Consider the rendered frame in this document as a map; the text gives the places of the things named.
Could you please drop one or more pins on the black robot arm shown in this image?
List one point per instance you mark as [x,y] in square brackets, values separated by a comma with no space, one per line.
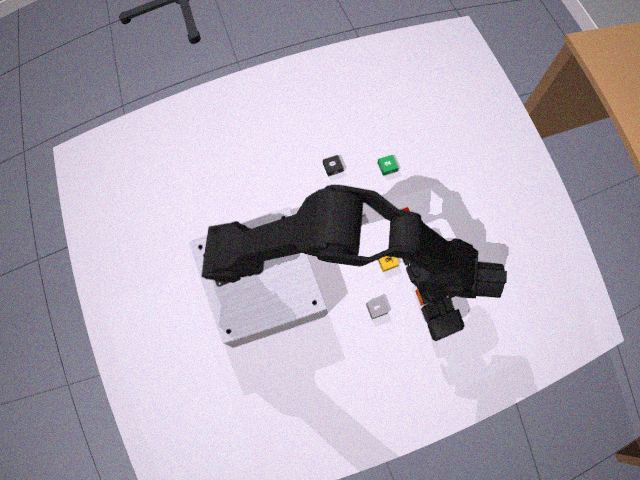
[328,226]

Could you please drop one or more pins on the green block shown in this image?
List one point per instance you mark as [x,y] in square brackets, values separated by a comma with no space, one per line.
[387,165]

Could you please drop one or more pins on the yellow block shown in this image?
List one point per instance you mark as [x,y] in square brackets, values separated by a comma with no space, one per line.
[388,263]

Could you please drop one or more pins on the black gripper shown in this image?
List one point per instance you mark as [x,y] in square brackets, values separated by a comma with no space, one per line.
[441,317]

